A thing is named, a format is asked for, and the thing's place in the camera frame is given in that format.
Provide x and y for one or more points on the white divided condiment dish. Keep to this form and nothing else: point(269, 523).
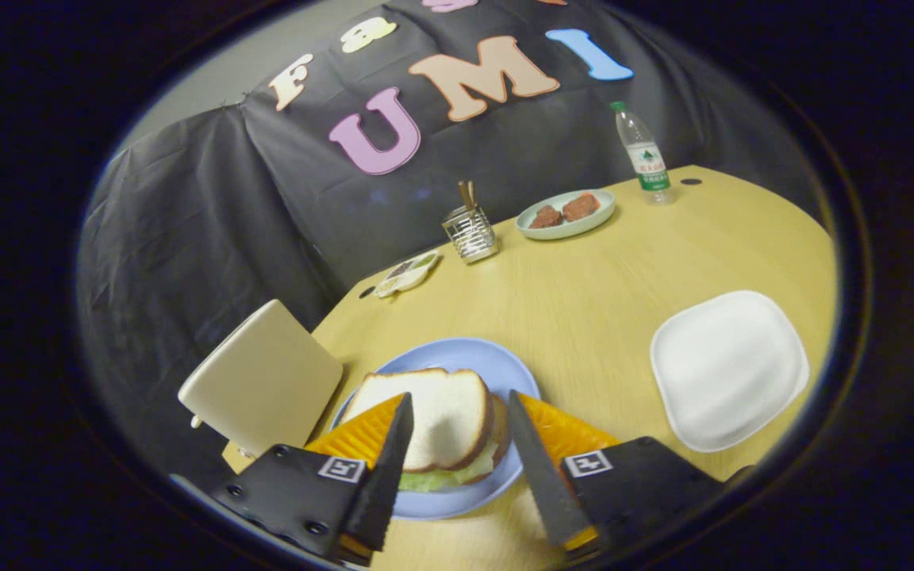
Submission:
point(408, 274)

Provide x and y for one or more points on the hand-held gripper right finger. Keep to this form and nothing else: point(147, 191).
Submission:
point(540, 476)

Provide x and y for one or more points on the bread slice with ham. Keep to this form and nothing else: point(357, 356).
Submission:
point(501, 428)

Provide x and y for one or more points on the wooden chopsticks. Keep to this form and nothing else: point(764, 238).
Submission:
point(466, 194)

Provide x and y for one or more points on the clear water bottle green cap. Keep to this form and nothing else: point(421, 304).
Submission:
point(647, 162)

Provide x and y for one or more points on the brown meat patty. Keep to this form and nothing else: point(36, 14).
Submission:
point(546, 217)
point(581, 207)

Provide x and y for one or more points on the white toaster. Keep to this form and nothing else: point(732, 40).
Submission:
point(266, 381)

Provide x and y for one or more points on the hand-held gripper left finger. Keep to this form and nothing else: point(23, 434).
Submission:
point(389, 476)

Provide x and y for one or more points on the blue round plate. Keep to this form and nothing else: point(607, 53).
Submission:
point(457, 353)

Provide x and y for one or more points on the green lettuce leaf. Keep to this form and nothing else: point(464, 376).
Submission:
point(457, 476)

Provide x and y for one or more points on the white bread slice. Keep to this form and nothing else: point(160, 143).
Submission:
point(441, 412)

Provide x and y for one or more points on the white square plate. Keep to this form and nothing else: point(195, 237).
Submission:
point(727, 365)

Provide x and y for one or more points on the pale green plate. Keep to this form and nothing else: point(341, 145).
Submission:
point(564, 231)

